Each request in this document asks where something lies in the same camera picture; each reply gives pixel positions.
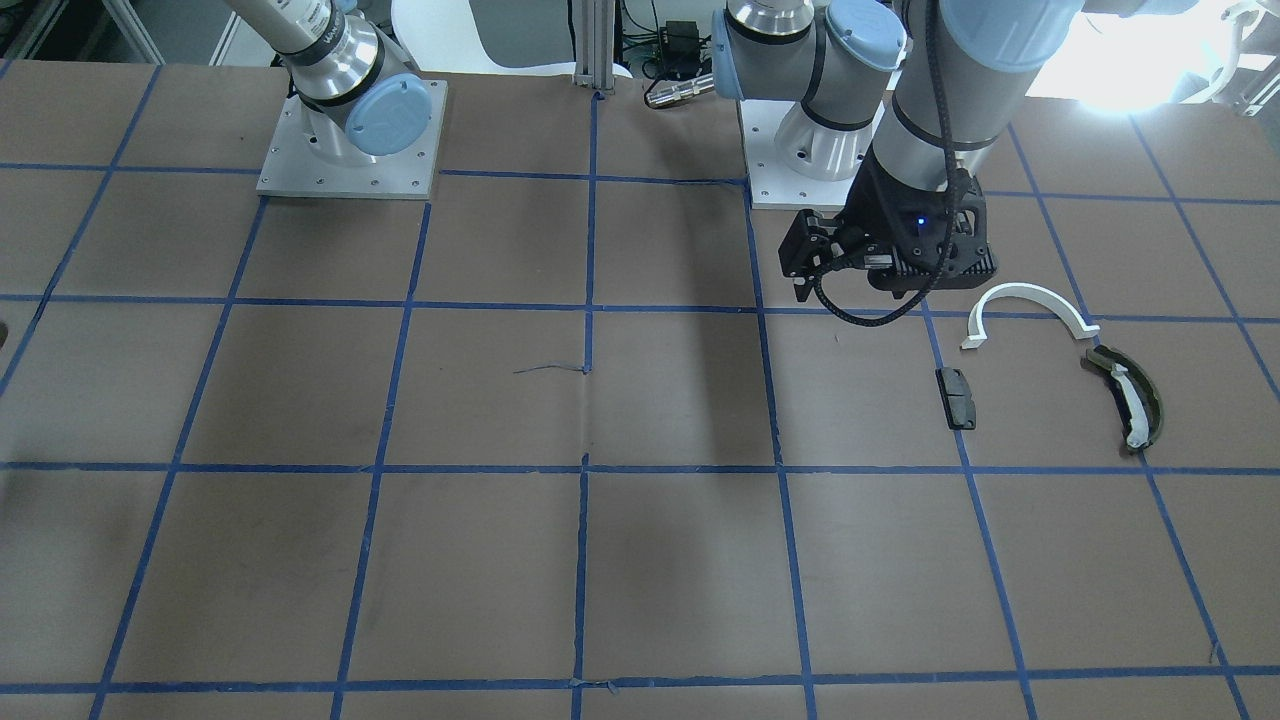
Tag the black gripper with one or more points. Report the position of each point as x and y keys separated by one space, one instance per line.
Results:
x=872 y=222

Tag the dark grey brake pad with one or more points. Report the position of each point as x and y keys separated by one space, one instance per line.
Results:
x=957 y=398

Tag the dark curved brake shoe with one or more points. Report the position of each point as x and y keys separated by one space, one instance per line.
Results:
x=1136 y=396

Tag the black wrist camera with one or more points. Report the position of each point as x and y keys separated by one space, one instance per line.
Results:
x=806 y=246

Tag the aluminium frame post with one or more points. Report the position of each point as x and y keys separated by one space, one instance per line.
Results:
x=593 y=24

